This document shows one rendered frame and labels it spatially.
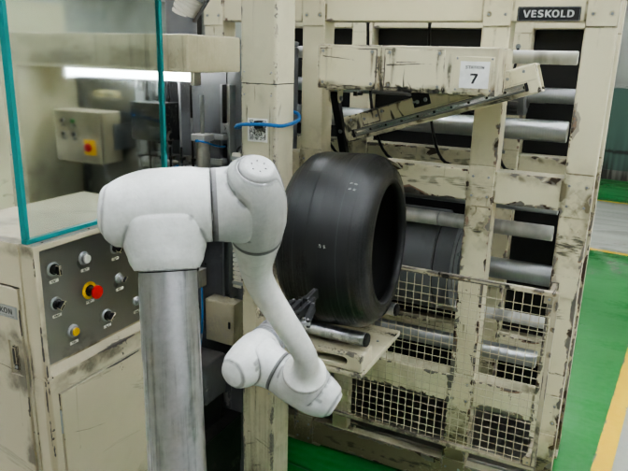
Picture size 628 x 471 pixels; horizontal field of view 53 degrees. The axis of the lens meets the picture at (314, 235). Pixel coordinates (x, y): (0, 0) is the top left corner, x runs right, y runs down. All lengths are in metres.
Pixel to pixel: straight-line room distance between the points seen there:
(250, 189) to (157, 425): 0.42
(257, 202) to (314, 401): 0.60
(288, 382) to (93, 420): 0.74
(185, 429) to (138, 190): 0.41
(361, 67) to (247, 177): 1.17
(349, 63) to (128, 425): 1.37
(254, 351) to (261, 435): 0.93
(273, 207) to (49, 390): 0.99
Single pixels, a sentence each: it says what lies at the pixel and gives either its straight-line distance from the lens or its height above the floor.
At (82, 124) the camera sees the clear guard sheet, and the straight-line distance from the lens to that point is 1.82.
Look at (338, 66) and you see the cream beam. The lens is 2.20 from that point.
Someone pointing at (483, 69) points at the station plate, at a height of 1.72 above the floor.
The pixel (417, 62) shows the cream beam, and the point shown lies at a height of 1.73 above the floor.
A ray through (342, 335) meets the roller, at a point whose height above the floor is 0.91.
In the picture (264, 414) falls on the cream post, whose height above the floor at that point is 0.49.
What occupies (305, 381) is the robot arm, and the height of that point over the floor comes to 1.03.
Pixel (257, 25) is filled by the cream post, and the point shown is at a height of 1.83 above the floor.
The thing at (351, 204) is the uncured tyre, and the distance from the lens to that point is 1.80.
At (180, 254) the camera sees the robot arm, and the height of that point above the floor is 1.42.
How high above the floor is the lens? 1.74
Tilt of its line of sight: 16 degrees down
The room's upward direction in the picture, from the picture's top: 2 degrees clockwise
